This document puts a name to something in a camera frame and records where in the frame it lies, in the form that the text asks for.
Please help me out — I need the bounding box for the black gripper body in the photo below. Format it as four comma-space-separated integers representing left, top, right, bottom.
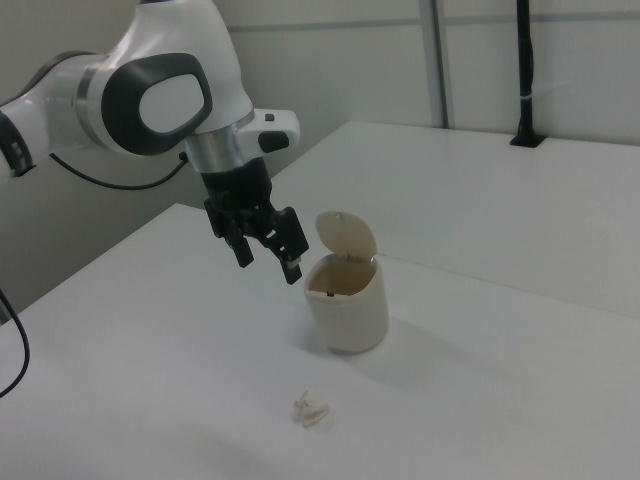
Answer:
199, 156, 276, 217

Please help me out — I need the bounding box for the paper trash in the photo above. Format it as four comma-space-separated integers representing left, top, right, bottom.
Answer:
291, 390, 333, 429

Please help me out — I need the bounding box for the beige bin lid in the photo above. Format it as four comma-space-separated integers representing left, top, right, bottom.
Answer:
315, 210, 379, 264

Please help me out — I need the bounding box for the small white bin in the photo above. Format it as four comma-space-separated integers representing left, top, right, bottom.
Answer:
303, 210, 391, 356

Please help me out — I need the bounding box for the black pole with base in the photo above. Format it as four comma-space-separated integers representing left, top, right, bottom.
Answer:
509, 0, 547, 149

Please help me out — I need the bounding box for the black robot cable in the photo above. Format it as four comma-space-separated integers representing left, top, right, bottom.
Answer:
0, 149, 192, 397

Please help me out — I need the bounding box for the grey metal partition post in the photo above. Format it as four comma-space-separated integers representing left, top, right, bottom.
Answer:
428, 0, 455, 129

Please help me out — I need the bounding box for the white cable tie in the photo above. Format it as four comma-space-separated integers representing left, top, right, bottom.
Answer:
518, 81, 570, 100

